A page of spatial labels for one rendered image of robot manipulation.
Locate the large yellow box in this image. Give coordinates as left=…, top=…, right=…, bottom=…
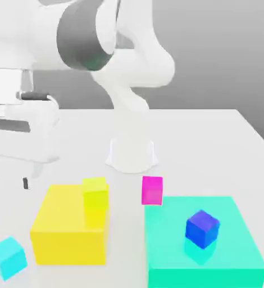
left=29, top=184, right=111, bottom=267

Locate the small blue cube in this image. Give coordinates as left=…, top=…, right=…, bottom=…
left=185, top=209, right=221, bottom=250

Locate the large turquoise box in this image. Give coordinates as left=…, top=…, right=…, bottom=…
left=144, top=196, right=264, bottom=288

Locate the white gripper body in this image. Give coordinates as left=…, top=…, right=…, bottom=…
left=0, top=100, right=61, bottom=164

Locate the small lime yellow cube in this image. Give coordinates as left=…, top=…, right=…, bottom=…
left=82, top=177, right=110, bottom=212

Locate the small magenta cube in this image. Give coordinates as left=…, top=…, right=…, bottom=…
left=141, top=175, right=163, bottom=206

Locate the small cyan cube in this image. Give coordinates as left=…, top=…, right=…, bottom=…
left=0, top=236, right=29, bottom=282

